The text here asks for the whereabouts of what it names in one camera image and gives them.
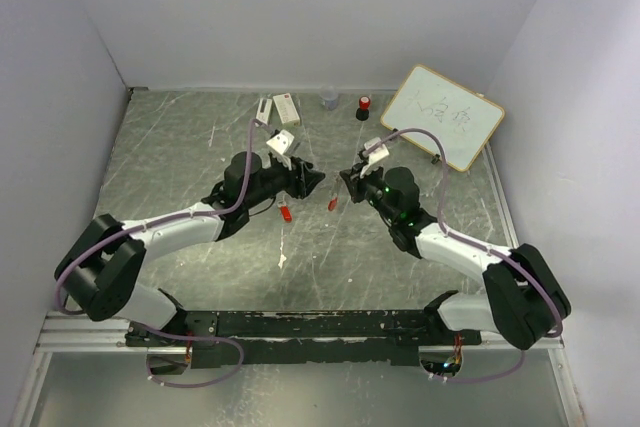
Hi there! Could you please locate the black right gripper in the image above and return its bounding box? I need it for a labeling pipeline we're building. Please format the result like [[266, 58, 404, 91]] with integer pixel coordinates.
[[340, 160, 397, 224]]

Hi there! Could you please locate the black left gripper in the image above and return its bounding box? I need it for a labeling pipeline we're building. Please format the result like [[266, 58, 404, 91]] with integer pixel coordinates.
[[245, 155, 327, 210]]

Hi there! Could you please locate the red handled metal key holder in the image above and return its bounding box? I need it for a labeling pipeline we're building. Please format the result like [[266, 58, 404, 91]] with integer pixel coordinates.
[[327, 176, 342, 212]]

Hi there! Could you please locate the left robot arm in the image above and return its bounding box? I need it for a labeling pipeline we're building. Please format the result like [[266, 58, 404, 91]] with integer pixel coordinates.
[[54, 152, 325, 346]]

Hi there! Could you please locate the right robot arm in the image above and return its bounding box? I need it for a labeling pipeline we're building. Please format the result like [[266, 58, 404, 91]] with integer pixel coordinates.
[[339, 164, 571, 350]]

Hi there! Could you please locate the red usb stick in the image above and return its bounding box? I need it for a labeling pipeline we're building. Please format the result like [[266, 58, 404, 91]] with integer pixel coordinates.
[[277, 201, 293, 223]]

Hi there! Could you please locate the white green staple box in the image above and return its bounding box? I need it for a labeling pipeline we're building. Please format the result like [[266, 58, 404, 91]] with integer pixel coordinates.
[[272, 93, 301, 128]]

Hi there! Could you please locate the red black stamp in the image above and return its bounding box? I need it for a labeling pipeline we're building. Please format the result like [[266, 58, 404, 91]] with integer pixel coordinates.
[[356, 96, 371, 121]]

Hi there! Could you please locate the white stapler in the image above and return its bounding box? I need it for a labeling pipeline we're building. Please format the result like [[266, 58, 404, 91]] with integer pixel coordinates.
[[254, 97, 272, 128]]

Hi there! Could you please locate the clear paperclip jar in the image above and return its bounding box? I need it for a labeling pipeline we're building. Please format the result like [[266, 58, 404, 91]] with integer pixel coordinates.
[[319, 86, 339, 110]]

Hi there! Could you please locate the yellow framed whiteboard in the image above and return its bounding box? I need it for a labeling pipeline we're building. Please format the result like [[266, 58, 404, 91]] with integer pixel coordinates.
[[380, 64, 505, 172]]

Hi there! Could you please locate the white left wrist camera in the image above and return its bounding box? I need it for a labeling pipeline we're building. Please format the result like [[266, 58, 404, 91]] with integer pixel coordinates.
[[266, 130, 295, 171]]

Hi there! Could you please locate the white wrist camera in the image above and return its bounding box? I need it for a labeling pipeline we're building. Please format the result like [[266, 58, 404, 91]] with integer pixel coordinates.
[[358, 137, 390, 179], [266, 130, 295, 171]]

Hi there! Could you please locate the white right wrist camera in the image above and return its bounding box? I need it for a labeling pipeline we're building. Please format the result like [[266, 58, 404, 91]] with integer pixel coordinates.
[[358, 137, 390, 179]]

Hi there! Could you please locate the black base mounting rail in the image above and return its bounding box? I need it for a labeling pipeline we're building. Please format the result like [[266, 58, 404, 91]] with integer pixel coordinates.
[[125, 309, 481, 369]]

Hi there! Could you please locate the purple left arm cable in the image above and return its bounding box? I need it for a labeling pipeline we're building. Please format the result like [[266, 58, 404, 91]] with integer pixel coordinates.
[[53, 119, 266, 388]]

